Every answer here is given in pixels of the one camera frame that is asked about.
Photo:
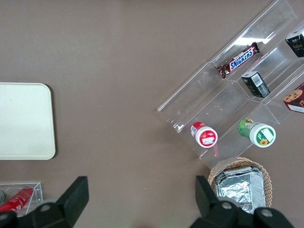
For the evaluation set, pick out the black box gold print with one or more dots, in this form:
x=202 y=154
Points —
x=295 y=44

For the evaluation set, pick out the red lidded snack cup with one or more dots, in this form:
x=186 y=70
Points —
x=206 y=136

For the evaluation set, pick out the cream rectangular tray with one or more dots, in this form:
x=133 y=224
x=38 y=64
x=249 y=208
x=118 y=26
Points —
x=26 y=121

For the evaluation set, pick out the red cookie box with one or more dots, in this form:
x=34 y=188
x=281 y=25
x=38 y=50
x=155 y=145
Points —
x=295 y=98

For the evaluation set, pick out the green lidded snack cup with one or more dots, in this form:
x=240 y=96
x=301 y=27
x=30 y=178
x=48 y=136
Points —
x=262 y=135

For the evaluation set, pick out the brown Snickers bar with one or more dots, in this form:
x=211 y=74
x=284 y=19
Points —
x=240 y=60

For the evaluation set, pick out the aluminium foil container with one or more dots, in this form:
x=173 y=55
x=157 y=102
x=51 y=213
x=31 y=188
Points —
x=240 y=187

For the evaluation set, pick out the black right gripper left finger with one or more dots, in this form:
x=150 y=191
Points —
x=71 y=197

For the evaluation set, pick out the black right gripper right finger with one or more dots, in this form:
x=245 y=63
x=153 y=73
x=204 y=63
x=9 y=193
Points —
x=209 y=199

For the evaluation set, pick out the clear acrylic bottle rack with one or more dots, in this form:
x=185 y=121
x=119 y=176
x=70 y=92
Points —
x=35 y=190

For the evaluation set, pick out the clear acrylic stepped shelf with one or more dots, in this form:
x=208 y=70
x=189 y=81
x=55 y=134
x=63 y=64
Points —
x=213 y=104

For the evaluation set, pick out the small black barcode box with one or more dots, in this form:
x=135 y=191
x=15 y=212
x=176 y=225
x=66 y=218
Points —
x=255 y=84

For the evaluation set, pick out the small wicker basket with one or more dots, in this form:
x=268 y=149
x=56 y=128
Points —
x=267 y=180

